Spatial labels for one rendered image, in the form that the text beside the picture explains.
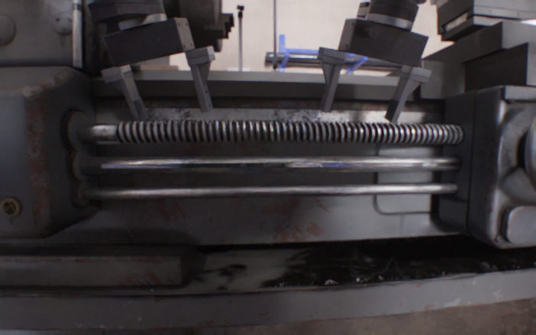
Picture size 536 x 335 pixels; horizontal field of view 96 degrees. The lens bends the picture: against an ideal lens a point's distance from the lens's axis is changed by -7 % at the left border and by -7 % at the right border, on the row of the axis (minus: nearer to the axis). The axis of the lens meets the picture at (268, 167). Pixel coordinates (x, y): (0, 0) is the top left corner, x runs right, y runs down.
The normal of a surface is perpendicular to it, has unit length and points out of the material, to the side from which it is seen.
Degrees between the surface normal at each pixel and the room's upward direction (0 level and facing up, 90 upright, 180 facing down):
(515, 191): 90
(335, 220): 90
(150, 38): 114
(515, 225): 90
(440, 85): 90
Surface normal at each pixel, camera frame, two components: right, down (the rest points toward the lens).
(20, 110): 0.09, 0.09
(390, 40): 0.10, 0.48
